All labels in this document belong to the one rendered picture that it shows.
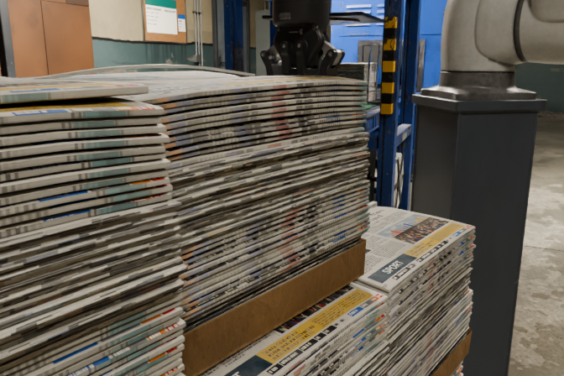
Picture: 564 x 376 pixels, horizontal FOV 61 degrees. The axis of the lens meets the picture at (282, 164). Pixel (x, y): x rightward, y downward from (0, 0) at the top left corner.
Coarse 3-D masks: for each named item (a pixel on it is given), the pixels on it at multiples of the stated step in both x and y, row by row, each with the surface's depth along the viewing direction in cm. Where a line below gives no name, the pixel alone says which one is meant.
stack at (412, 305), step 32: (384, 224) 74; (416, 224) 74; (448, 224) 74; (384, 256) 62; (416, 256) 62; (448, 256) 66; (352, 288) 54; (384, 288) 54; (416, 288) 60; (448, 288) 68; (320, 320) 47; (352, 320) 47; (384, 320) 52; (416, 320) 60; (448, 320) 70; (256, 352) 42; (288, 352) 42; (320, 352) 43; (352, 352) 48; (384, 352) 52; (416, 352) 62; (448, 352) 72
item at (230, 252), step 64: (192, 128) 34; (256, 128) 39; (320, 128) 46; (192, 192) 34; (256, 192) 39; (320, 192) 46; (192, 256) 35; (256, 256) 40; (320, 256) 48; (192, 320) 37
